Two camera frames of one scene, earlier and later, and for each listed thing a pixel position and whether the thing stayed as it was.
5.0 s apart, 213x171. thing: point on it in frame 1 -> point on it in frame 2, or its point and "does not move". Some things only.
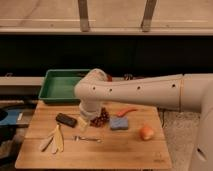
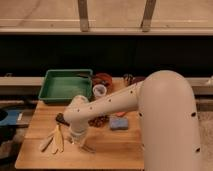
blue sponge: [119, 123] does not move
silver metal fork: [76, 138] -> [85, 147]
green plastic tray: [58, 86] does not move
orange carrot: [124, 112] does not move
